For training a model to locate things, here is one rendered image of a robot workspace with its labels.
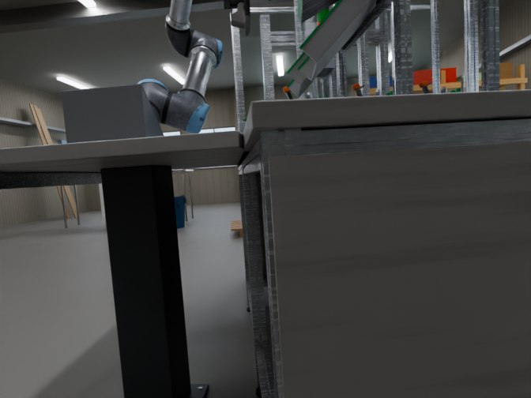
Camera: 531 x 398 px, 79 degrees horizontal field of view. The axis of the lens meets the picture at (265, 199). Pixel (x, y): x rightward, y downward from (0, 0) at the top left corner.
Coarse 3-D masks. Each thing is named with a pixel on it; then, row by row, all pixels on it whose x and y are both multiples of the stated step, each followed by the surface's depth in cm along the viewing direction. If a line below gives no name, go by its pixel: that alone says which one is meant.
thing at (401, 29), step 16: (400, 0) 57; (480, 0) 60; (496, 0) 58; (400, 16) 57; (480, 16) 60; (496, 16) 59; (400, 32) 57; (480, 32) 61; (496, 32) 59; (400, 48) 57; (496, 48) 59; (400, 64) 58; (496, 64) 59; (400, 80) 58; (496, 80) 59
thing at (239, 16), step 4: (240, 4) 98; (240, 8) 98; (244, 8) 98; (236, 12) 98; (240, 12) 98; (244, 12) 98; (232, 16) 98; (236, 16) 98; (240, 16) 99; (244, 16) 98; (248, 16) 98; (232, 20) 99; (236, 20) 99; (240, 20) 99; (244, 20) 99; (248, 20) 98; (248, 24) 99; (248, 28) 100; (248, 32) 101
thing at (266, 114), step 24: (360, 96) 35; (384, 96) 35; (408, 96) 36; (432, 96) 36; (456, 96) 36; (480, 96) 37; (504, 96) 37; (528, 96) 37; (264, 120) 34; (288, 120) 35; (312, 120) 35; (336, 120) 35; (360, 120) 35; (384, 120) 36; (408, 120) 36; (432, 120) 36; (456, 120) 38; (480, 120) 39
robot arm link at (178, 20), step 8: (176, 0) 120; (184, 0) 119; (192, 0) 123; (176, 8) 122; (184, 8) 122; (168, 16) 128; (176, 16) 125; (184, 16) 125; (168, 24) 128; (176, 24) 128; (184, 24) 129; (168, 32) 131; (176, 32) 130; (184, 32) 131; (176, 40) 132; (184, 40) 133; (176, 48) 135; (184, 48) 134
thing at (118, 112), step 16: (64, 96) 91; (80, 96) 90; (96, 96) 90; (112, 96) 90; (128, 96) 89; (144, 96) 90; (64, 112) 91; (80, 112) 91; (96, 112) 90; (112, 112) 90; (128, 112) 90; (144, 112) 90; (80, 128) 91; (96, 128) 91; (112, 128) 90; (128, 128) 90; (144, 128) 90; (160, 128) 101
